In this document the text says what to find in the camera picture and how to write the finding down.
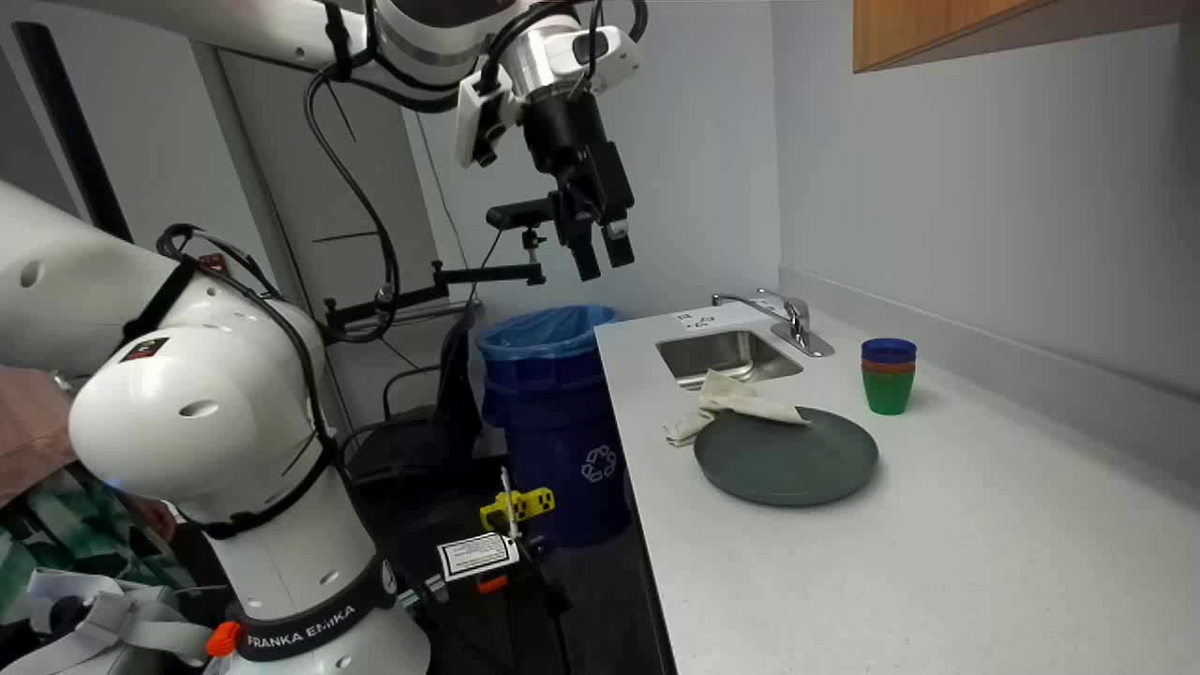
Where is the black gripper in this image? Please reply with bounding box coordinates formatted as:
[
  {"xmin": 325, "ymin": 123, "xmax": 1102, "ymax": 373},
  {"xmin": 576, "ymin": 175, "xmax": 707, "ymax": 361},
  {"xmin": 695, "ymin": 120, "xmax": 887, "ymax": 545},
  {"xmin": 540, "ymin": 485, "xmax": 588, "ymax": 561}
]
[{"xmin": 521, "ymin": 86, "xmax": 638, "ymax": 284}]

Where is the blue plastic cup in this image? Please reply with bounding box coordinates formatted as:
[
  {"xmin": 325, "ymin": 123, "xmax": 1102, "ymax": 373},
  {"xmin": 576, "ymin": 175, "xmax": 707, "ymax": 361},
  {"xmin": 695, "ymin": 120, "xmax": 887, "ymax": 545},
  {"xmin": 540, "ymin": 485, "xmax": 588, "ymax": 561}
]
[{"xmin": 860, "ymin": 333, "xmax": 918, "ymax": 366}]

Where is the yellow clamp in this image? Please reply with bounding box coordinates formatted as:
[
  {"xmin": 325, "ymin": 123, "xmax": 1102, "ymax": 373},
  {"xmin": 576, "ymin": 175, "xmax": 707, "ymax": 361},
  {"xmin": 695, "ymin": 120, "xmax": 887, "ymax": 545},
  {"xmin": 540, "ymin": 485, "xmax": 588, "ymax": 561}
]
[{"xmin": 480, "ymin": 485, "xmax": 558, "ymax": 540}]

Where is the stainless steel sink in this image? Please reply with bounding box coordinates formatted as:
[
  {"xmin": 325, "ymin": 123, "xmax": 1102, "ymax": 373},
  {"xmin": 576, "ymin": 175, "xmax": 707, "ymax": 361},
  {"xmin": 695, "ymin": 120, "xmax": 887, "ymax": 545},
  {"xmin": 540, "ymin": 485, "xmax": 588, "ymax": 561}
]
[{"xmin": 655, "ymin": 328, "xmax": 807, "ymax": 385}]

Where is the black slanted bar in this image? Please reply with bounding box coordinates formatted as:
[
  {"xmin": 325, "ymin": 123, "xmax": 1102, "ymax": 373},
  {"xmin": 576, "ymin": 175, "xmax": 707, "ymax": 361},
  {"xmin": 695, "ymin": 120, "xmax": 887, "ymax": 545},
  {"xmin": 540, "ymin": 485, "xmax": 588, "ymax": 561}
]
[{"xmin": 10, "ymin": 19, "xmax": 136, "ymax": 246}]

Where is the chrome faucet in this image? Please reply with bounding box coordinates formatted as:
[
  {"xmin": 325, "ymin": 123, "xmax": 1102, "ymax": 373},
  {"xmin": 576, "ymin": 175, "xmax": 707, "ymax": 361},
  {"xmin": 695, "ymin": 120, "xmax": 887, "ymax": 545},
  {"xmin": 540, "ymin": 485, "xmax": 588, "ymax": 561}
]
[{"xmin": 707, "ymin": 289, "xmax": 837, "ymax": 361}]

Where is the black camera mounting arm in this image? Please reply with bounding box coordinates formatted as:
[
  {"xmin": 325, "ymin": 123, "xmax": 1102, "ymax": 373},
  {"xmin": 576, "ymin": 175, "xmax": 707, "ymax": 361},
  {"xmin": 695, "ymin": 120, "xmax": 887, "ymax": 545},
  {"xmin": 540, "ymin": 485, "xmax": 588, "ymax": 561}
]
[{"xmin": 318, "ymin": 226, "xmax": 552, "ymax": 345}]

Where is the white towel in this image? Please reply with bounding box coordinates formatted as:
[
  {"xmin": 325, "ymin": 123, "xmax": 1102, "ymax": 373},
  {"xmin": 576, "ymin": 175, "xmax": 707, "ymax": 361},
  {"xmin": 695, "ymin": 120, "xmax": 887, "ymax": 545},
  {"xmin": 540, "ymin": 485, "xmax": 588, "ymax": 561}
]
[{"xmin": 662, "ymin": 366, "xmax": 812, "ymax": 449}]

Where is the blue recycling bin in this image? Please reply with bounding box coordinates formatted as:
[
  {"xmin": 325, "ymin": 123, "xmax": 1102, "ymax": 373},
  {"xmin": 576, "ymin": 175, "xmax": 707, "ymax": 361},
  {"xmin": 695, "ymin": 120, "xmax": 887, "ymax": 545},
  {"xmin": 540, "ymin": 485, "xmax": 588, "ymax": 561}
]
[{"xmin": 475, "ymin": 304, "xmax": 632, "ymax": 553}]

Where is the black stereo camera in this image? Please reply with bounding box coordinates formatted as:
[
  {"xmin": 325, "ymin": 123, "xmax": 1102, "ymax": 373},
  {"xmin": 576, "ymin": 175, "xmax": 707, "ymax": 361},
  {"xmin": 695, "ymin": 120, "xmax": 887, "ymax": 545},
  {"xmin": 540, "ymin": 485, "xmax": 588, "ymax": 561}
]
[{"xmin": 483, "ymin": 196, "xmax": 558, "ymax": 235}]

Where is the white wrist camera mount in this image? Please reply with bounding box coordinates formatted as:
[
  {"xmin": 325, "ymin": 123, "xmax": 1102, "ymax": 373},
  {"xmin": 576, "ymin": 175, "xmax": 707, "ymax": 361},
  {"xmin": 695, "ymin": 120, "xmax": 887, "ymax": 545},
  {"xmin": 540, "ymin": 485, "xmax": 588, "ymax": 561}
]
[{"xmin": 452, "ymin": 68, "xmax": 528, "ymax": 170}]

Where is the orange round knob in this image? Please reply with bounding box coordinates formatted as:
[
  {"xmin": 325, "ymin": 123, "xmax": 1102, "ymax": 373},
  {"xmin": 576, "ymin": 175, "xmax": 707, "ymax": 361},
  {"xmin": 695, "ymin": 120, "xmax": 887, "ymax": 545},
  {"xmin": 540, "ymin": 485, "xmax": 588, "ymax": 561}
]
[{"xmin": 203, "ymin": 619, "xmax": 245, "ymax": 665}]

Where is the wooden wall cabinet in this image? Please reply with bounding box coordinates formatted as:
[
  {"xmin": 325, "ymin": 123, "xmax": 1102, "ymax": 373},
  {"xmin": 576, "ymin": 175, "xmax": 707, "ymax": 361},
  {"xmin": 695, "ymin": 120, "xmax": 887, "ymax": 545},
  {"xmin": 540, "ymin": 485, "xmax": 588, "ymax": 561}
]
[{"xmin": 850, "ymin": 0, "xmax": 1200, "ymax": 75}]

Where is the black chair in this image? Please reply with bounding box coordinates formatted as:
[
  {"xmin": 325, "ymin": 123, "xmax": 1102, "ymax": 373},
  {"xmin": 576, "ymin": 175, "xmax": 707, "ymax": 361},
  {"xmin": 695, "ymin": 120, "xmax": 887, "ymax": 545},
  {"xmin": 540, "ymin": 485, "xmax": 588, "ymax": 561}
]
[{"xmin": 342, "ymin": 310, "xmax": 495, "ymax": 496}]

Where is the white label tag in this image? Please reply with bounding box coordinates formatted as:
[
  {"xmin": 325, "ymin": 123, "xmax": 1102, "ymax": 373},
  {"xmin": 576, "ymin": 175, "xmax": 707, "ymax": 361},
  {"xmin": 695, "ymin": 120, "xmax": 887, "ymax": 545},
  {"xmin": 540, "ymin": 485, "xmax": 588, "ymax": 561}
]
[{"xmin": 433, "ymin": 531, "xmax": 521, "ymax": 586}]

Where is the dark green plate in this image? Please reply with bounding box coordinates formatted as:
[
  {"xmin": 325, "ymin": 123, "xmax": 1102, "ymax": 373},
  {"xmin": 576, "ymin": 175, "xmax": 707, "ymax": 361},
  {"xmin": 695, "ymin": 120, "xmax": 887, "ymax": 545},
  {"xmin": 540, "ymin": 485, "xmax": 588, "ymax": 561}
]
[{"xmin": 691, "ymin": 404, "xmax": 882, "ymax": 510}]

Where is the green plastic cup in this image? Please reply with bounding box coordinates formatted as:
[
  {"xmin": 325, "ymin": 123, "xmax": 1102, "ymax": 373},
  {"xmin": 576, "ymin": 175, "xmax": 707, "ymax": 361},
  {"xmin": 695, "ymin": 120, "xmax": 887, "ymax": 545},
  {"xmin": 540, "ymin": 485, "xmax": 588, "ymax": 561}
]
[{"xmin": 862, "ymin": 366, "xmax": 918, "ymax": 421}]

